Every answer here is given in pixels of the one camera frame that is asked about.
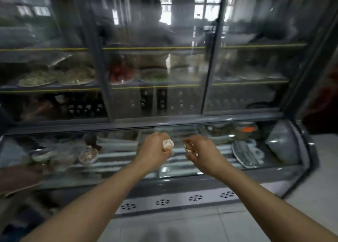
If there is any person's left hand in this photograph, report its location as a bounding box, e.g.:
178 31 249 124
136 132 175 169

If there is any person's right hand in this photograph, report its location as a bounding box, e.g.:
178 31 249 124
183 134 229 177

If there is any eggshell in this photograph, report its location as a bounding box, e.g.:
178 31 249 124
184 141 199 157
162 139 175 152

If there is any person's left forearm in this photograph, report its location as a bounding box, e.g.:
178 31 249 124
21 157 154 242

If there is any person's right forearm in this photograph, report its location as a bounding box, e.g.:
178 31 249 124
218 165 338 242

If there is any plate of silver fish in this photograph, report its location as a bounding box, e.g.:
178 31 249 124
231 140 265 169

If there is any bowl of chopped meat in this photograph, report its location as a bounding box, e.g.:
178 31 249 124
78 147 99 167

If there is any glass display fridge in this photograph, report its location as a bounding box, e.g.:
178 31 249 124
0 0 338 216

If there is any row of dark bottles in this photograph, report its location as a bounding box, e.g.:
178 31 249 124
66 101 105 117

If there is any plate of red food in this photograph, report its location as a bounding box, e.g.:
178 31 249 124
109 65 136 85

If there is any plate of shredded food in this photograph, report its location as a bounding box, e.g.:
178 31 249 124
59 67 97 86
18 70 64 87

